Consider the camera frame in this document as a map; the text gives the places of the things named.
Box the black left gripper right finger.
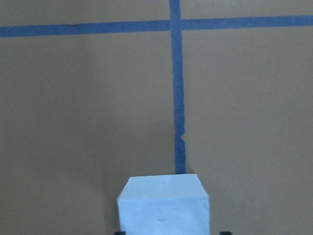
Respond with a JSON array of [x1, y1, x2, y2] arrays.
[[219, 231, 231, 235]]

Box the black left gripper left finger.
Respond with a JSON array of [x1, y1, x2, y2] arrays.
[[114, 231, 125, 235]]

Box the light blue foam block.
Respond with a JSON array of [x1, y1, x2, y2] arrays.
[[117, 174, 210, 235]]

